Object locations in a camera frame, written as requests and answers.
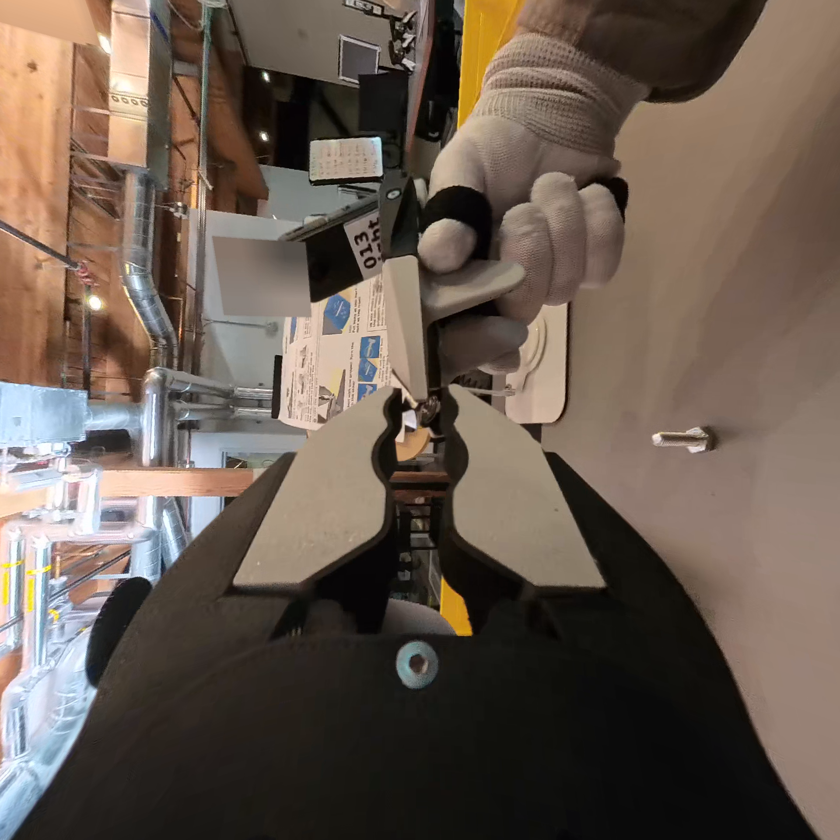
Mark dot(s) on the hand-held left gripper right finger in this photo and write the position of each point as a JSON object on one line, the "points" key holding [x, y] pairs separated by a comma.
{"points": [[518, 518]]}

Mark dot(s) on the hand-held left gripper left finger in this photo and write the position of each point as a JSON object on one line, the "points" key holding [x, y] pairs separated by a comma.
{"points": [[315, 518]]}

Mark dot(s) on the silver hex nut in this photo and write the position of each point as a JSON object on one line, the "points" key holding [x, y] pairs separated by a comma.
{"points": [[430, 408]]}

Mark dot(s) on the silver hex bolt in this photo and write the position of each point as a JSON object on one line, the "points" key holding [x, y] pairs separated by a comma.
{"points": [[682, 438]]}

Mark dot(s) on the silver ventilation duct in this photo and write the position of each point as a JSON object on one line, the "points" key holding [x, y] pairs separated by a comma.
{"points": [[141, 262]]}

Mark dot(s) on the printed instruction sheet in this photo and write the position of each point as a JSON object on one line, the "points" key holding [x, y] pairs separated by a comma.
{"points": [[308, 367]]}

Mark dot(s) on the person's right hand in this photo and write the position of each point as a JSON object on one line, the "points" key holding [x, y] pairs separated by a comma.
{"points": [[525, 157]]}

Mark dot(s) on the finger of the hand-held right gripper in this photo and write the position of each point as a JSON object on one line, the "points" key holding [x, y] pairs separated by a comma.
{"points": [[403, 315]]}

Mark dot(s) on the yellow plastic parts bin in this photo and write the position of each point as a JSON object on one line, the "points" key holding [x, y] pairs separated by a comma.
{"points": [[479, 65], [456, 610]]}

